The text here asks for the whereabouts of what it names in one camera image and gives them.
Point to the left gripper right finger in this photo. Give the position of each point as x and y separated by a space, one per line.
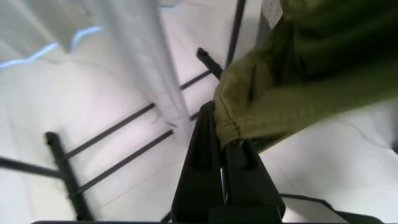
252 193

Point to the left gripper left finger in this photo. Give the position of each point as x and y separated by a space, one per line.
199 186

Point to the olive green garment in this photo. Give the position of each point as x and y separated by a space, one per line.
295 102

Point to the pale grey shorts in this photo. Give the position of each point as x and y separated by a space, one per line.
149 62

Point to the black clothes rack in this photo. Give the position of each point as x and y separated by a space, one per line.
65 168

